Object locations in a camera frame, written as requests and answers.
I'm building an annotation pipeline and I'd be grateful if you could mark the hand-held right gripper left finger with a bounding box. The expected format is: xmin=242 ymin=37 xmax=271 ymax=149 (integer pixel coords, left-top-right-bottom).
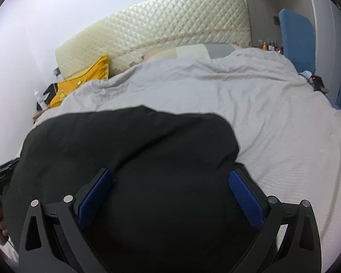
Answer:
xmin=18 ymin=168 xmax=114 ymax=273

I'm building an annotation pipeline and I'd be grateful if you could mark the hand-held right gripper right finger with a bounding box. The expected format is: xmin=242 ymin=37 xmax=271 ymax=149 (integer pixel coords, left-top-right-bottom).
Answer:
xmin=228 ymin=168 xmax=322 ymax=273

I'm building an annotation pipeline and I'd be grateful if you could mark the black garment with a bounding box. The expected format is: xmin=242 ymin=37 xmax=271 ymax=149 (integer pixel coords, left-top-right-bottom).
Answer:
xmin=3 ymin=105 xmax=279 ymax=273

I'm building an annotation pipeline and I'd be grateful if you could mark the wooden nightstand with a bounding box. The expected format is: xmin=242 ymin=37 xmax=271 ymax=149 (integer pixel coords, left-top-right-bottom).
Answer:
xmin=32 ymin=106 xmax=51 ymax=124

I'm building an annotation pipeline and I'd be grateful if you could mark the white spray bottle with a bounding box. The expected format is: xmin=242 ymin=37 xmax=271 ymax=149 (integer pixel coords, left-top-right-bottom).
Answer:
xmin=34 ymin=90 xmax=45 ymax=111

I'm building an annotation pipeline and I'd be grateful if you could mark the black bag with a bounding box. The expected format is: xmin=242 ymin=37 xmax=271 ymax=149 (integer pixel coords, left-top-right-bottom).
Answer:
xmin=43 ymin=82 xmax=60 ymax=104

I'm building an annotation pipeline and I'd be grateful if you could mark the grey blanket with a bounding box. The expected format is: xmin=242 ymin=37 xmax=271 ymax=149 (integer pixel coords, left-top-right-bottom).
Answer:
xmin=31 ymin=47 xmax=341 ymax=270

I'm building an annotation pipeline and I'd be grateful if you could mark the yellow pillow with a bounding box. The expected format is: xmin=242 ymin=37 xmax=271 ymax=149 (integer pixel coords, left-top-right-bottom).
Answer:
xmin=50 ymin=55 xmax=110 ymax=109

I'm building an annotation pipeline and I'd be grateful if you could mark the black device with red light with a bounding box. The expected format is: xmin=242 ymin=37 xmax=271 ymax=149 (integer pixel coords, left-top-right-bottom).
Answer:
xmin=308 ymin=75 xmax=329 ymax=94

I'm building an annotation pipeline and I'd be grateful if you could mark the patchwork pillow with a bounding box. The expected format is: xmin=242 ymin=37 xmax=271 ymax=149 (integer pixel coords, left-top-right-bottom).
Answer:
xmin=143 ymin=43 xmax=236 ymax=62

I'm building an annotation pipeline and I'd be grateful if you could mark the group of small bottles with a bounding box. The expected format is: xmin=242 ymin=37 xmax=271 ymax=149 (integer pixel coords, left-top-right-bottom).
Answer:
xmin=257 ymin=40 xmax=285 ymax=54

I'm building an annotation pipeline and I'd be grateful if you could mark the cream quilted headboard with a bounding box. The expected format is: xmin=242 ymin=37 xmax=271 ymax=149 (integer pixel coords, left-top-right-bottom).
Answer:
xmin=55 ymin=0 xmax=251 ymax=80

